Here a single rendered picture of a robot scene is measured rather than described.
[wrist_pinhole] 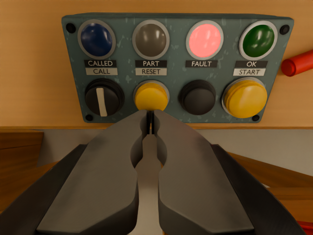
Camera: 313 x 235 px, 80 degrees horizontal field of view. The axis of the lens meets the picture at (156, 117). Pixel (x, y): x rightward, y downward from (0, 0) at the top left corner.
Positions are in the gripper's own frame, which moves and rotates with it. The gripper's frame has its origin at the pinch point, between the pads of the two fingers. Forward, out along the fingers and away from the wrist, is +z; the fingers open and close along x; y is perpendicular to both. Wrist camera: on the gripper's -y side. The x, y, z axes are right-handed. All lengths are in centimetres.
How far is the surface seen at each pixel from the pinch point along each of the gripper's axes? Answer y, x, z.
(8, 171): 59, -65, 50
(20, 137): 48, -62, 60
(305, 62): -1.9, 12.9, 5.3
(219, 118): 2.0, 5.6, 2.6
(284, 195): 18.4, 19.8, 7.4
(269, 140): 60, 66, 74
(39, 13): -5.2, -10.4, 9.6
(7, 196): 40, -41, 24
